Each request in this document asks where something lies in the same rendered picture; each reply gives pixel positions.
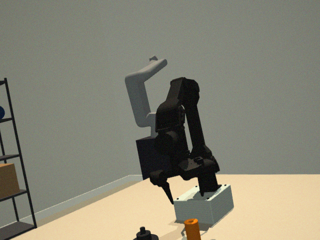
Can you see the orange knob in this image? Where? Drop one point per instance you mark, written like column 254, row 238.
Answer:
column 192, row 229

